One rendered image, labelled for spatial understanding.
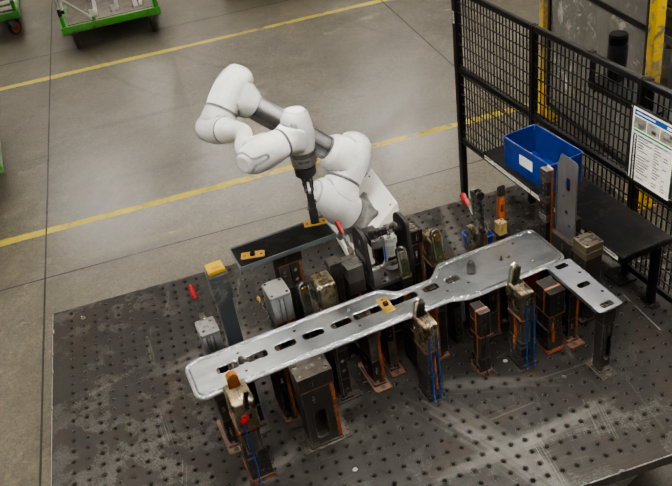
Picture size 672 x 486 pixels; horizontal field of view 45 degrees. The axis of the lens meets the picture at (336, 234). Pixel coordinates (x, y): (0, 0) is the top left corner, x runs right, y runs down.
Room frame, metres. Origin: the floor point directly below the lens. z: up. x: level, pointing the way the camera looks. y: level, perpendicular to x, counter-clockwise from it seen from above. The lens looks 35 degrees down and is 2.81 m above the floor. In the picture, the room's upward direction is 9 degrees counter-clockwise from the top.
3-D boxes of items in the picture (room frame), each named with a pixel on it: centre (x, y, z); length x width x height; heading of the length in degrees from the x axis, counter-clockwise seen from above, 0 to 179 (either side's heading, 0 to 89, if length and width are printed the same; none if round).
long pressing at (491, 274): (2.11, -0.11, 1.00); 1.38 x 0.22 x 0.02; 108
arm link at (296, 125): (2.39, 0.08, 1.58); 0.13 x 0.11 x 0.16; 128
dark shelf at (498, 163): (2.59, -0.92, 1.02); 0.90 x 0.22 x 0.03; 18
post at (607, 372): (1.96, -0.84, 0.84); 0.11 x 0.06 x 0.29; 18
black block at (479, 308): (2.05, -0.44, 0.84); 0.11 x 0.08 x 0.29; 18
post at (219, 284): (2.29, 0.44, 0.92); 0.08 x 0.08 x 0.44; 18
